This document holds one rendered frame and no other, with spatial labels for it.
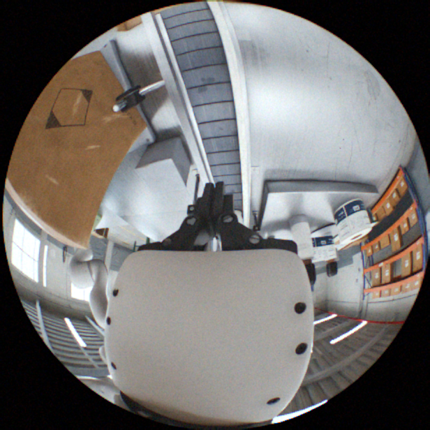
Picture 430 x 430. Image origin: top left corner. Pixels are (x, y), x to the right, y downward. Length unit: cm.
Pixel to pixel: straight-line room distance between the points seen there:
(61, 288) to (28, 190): 568
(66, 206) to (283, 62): 40
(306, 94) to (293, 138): 13
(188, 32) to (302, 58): 21
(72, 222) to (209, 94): 26
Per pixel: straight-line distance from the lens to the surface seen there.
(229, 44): 22
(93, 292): 61
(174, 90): 18
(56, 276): 572
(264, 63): 31
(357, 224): 67
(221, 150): 31
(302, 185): 50
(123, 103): 19
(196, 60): 25
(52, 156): 20
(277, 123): 35
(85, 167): 21
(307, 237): 60
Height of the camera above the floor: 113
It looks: 28 degrees down
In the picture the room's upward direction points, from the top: 179 degrees counter-clockwise
